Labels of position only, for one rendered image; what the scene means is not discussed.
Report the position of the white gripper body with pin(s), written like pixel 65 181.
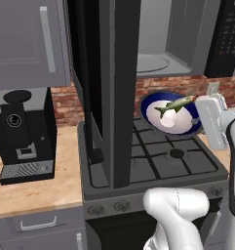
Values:
pixel 211 123

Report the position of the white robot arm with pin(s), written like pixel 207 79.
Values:
pixel 174 208

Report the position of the green fish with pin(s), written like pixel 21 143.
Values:
pixel 176 104

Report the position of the blue and white bowl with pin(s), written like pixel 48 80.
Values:
pixel 151 101

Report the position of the black microwave oven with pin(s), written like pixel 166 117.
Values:
pixel 227 39

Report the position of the round microwave turntable plate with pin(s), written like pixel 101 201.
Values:
pixel 149 62

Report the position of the dark grey microwave door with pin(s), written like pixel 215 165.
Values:
pixel 120 97

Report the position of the grey base cupboard door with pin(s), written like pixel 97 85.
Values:
pixel 41 242
pixel 219 241

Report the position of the grey stove with hob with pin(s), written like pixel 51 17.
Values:
pixel 161 153

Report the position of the dark stove knob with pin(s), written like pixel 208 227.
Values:
pixel 95 210
pixel 121 205
pixel 216 190

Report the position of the black coffee machine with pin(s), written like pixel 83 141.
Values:
pixel 24 143

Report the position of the grey drawer front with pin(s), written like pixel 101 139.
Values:
pixel 5 224

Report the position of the white wall socket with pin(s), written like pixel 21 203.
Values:
pixel 213 88

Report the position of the grey wall cupboard door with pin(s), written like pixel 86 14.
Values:
pixel 15 42

